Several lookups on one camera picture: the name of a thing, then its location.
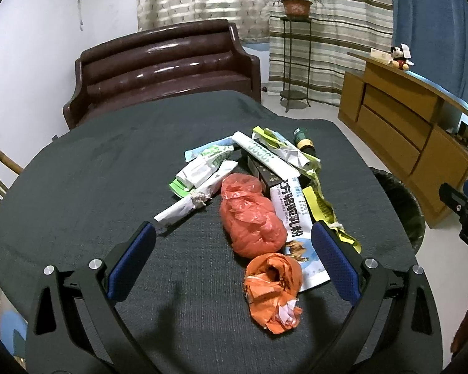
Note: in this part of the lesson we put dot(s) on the wooden sideboard cabinet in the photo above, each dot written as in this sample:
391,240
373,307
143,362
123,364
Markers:
409,122

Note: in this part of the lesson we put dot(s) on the potted plant in clay pot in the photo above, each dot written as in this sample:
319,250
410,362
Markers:
296,2

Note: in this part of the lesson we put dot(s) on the white paper wrapper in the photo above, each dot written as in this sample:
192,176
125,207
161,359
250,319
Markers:
197,198

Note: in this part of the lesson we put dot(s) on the yellow wrapper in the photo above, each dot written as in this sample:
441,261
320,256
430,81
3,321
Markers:
322,210

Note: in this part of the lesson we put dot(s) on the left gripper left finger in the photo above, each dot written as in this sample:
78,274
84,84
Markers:
56,339

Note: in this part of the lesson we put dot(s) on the green yellow bottle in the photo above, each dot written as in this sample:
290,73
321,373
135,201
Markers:
303,142

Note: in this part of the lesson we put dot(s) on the dark brown leather sofa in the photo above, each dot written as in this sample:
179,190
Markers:
188,58

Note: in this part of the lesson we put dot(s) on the small beige box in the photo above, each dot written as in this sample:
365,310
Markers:
381,56

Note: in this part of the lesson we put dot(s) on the blue curtain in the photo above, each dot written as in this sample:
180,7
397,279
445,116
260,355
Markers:
437,33

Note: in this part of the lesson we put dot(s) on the black metal plant stand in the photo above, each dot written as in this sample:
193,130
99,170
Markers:
297,35

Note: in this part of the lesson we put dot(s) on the mickey mouse plush toy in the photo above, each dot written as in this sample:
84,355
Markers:
401,57

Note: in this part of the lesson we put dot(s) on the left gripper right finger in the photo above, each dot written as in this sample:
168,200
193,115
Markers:
393,325

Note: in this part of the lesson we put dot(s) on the green white carton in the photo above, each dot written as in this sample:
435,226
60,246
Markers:
197,171

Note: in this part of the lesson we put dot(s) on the black trash bin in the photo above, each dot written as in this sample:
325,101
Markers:
405,204

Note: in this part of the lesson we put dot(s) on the striped curtain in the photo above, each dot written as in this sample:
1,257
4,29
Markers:
340,28

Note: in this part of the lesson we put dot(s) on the light blue sachet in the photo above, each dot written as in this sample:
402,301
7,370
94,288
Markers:
190,155

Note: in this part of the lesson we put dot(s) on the orange plastic bag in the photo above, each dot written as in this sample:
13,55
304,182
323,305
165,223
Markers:
271,285

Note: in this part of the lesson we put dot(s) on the dark brown cigarette box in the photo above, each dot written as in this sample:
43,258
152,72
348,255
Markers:
267,178

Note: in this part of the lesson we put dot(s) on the white camel milk packet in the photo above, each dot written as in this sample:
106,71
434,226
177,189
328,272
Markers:
292,209

